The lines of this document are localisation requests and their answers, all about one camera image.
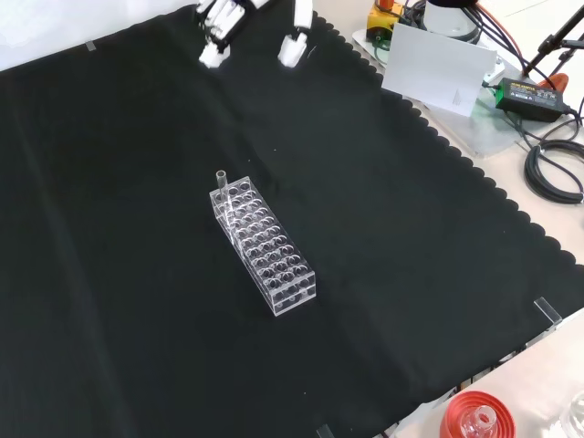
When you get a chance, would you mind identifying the clear glass test tube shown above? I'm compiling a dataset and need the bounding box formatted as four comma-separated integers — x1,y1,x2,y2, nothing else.
214,169,236,229

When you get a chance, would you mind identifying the yellow stop button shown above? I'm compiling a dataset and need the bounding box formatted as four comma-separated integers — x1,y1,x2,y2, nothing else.
367,0,405,45

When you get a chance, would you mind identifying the pale board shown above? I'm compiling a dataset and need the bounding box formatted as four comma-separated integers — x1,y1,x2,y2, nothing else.
381,22,497,119

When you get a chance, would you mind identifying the coiled black cable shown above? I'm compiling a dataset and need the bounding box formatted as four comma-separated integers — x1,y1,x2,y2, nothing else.
523,139,584,204

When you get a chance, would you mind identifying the small clear glass flask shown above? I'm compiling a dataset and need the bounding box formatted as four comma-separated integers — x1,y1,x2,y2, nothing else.
463,407,498,438

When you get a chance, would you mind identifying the black bench cloth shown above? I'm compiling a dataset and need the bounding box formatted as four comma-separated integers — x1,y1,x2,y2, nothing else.
0,8,584,438

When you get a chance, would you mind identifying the clear acrylic test tube rack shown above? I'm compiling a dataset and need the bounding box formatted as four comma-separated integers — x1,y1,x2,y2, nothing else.
208,175,318,318

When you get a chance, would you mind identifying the red funnel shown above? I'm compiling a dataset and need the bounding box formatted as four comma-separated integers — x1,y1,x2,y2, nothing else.
438,390,515,438

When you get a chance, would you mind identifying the clear glassware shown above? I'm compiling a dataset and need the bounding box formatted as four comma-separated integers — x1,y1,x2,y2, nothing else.
558,394,584,433

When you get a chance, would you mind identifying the black cable bundle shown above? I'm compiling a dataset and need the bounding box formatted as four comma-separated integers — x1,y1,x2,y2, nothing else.
460,0,548,78

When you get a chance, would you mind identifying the black tripod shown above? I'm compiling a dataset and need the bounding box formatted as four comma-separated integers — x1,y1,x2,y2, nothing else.
524,0,584,77

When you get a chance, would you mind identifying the orange clamp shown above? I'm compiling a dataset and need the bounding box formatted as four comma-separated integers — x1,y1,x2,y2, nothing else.
537,72,569,95

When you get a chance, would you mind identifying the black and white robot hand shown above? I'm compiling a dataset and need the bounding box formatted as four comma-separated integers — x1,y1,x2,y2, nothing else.
195,0,316,69

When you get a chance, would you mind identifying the metal base plate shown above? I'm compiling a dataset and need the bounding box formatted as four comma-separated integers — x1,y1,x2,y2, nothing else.
350,26,544,159

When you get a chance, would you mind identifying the black power adapter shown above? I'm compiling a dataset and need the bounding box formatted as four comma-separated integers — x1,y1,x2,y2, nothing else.
495,77,574,123

